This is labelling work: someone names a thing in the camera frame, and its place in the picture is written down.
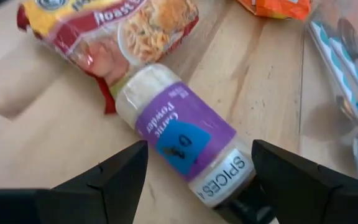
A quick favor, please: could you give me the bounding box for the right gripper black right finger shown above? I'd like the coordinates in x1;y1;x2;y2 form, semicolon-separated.
252;139;358;224

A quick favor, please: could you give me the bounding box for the orange ramen packet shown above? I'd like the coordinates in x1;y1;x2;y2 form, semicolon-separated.
235;0;313;21

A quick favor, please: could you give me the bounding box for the small iridescent metal spoon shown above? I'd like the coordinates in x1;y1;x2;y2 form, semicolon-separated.
335;94;358;124

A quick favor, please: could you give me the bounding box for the clear plastic bin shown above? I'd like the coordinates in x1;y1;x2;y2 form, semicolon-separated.
300;0;358;187

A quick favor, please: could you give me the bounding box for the black spoon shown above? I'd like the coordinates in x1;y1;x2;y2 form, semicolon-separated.
336;17;358;74

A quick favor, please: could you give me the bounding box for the red ramen packet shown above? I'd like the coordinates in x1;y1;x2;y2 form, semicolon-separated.
16;0;200;115

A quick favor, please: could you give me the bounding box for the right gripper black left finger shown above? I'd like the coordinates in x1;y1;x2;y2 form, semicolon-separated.
0;140;149;224

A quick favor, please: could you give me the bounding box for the purple label garlic powder jar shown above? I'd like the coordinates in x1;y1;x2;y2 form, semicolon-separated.
114;63;278;224

